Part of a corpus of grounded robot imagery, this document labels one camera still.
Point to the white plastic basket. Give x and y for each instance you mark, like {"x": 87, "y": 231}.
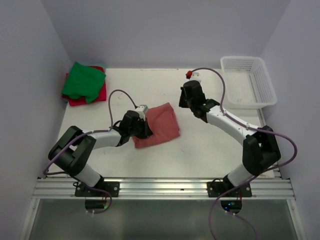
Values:
{"x": 248, "y": 83}

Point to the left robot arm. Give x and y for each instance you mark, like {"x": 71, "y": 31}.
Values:
{"x": 73, "y": 149}

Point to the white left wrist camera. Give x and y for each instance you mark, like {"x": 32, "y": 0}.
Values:
{"x": 142, "y": 110}

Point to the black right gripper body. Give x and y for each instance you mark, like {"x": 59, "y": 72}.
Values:
{"x": 191, "y": 105}

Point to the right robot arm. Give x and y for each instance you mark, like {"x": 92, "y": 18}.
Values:
{"x": 259, "y": 150}

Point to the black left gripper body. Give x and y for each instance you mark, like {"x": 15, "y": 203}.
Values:
{"x": 140, "y": 130}

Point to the green folded t shirt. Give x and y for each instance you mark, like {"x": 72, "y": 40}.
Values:
{"x": 83, "y": 82}

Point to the aluminium mounting rail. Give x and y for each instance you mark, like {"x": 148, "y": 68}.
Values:
{"x": 166, "y": 189}

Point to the salmon pink t shirt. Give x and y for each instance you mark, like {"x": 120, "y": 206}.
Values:
{"x": 163, "y": 123}

